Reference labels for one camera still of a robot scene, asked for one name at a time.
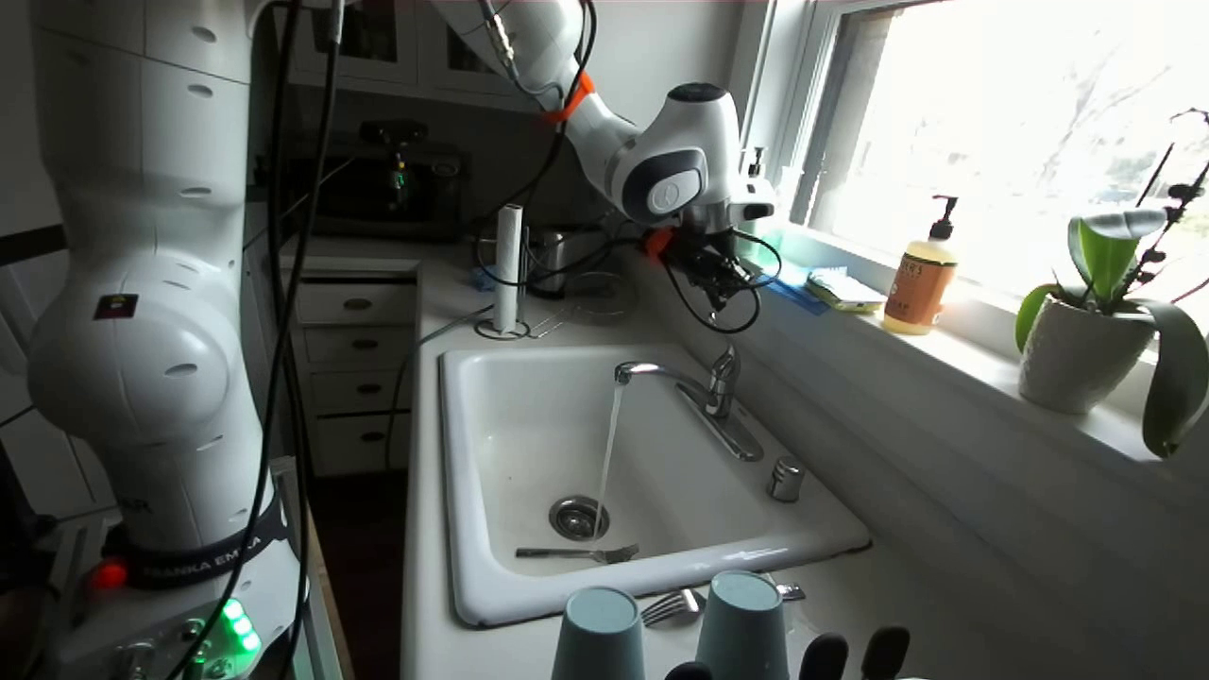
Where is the white plant pot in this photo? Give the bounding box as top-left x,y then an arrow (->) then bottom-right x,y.
1017,290 -> 1159,420

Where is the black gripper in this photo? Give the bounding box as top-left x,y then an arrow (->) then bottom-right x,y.
663,223 -> 763,318

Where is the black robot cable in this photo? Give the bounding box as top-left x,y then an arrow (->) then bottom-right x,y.
164,0 -> 787,680

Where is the metal drain strainer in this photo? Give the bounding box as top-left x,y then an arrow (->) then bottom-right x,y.
547,493 -> 610,544

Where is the yellow-green sponge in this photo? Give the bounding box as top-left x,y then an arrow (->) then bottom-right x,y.
803,266 -> 885,318

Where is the white sink basin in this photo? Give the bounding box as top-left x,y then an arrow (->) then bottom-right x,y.
434,342 -> 876,631

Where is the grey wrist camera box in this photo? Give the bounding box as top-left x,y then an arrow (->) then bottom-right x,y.
732,174 -> 783,228

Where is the amber soap dispenser bottle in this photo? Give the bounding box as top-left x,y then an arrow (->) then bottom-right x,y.
881,193 -> 963,342

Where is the window frame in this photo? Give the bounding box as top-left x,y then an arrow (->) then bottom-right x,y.
753,0 -> 1209,332

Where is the green orchid plant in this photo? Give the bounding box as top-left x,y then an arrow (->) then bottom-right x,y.
1012,105 -> 1209,463

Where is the silver fork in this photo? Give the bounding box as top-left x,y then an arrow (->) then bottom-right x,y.
511,542 -> 640,567
637,577 -> 809,631

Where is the white drawer cabinet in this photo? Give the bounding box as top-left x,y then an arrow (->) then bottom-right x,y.
270,240 -> 425,485

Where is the chrome sink faucet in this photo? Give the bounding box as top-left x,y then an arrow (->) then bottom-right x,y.
610,344 -> 765,464

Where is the grey-blue plastic cup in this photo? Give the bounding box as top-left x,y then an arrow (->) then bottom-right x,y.
547,581 -> 648,680
695,571 -> 792,680

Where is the chrome sink sprayer cap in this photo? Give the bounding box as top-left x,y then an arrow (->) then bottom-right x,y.
765,456 -> 809,505

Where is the metal canister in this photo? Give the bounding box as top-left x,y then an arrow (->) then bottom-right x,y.
523,223 -> 575,301

